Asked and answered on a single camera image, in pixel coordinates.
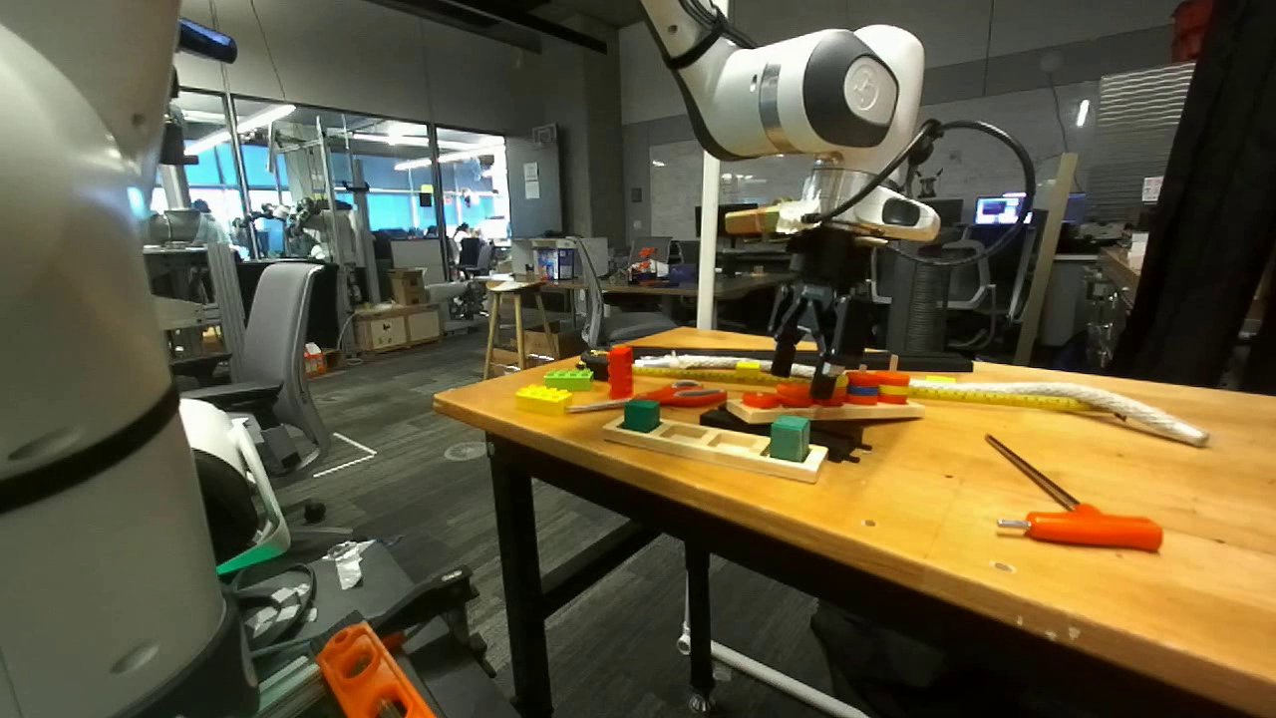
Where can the red cylinder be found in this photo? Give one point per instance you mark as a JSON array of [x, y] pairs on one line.
[[621, 374]]

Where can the white paper scrap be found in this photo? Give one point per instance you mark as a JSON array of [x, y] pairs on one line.
[[348, 563]]

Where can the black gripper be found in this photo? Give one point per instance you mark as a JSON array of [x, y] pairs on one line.
[[823, 265]]

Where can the small blue block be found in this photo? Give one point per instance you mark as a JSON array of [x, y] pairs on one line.
[[864, 393]]

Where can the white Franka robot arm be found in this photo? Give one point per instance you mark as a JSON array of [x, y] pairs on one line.
[[80, 402]]

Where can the yellow toy brick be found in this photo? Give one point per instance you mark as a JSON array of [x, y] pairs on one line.
[[542, 396]]

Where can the black box machine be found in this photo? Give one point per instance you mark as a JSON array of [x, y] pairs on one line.
[[922, 313]]

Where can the grey office chair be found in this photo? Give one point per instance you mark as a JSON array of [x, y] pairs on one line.
[[272, 334]]

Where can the wooden stool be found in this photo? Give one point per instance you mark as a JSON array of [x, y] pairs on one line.
[[512, 313]]

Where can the green cylinder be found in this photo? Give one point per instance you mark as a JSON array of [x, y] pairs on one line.
[[639, 414]]

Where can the red flat piece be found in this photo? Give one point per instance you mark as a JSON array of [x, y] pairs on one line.
[[692, 396]]

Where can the wooden stick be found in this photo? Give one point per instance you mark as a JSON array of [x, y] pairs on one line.
[[599, 402]]

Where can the wooden camera mount board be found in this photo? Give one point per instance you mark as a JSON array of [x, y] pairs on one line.
[[780, 220]]

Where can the green cube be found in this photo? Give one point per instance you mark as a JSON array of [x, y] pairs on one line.
[[791, 438]]

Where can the light wooden shape sorter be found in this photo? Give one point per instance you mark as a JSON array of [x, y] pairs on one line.
[[702, 446]]

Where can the low wooden cabinet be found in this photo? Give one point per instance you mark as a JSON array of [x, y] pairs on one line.
[[395, 330]]

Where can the leaning wooden plank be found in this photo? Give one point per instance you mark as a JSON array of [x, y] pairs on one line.
[[1051, 253]]

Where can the small orange block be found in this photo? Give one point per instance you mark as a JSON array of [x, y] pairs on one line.
[[894, 393]]

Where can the computer monitor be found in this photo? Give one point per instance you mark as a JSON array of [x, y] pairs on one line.
[[1001, 211]]

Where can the thin wooden board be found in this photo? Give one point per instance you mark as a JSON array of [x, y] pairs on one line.
[[864, 414]]

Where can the white rounded machine housing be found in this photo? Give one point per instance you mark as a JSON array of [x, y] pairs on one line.
[[221, 446]]

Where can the green toy brick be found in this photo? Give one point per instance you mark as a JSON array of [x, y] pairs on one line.
[[569, 382]]

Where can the red flat bar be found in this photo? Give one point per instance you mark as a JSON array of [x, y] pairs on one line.
[[877, 382]]

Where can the white vertical pole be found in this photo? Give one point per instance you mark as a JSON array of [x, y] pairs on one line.
[[706, 253]]

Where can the orange plastic tool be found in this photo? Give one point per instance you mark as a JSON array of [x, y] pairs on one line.
[[359, 675]]

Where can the small black object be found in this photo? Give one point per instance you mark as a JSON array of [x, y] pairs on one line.
[[594, 366]]

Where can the blue camera on black mount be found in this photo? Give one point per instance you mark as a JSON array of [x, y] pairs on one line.
[[206, 42]]

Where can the wooden table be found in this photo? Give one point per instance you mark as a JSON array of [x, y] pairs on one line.
[[518, 599]]

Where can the yellow measuring tape strip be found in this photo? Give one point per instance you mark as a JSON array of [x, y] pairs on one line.
[[1043, 396]]

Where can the green floor item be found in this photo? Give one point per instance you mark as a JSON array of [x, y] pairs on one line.
[[251, 560]]

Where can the white pipe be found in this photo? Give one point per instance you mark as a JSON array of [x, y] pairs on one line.
[[770, 679]]

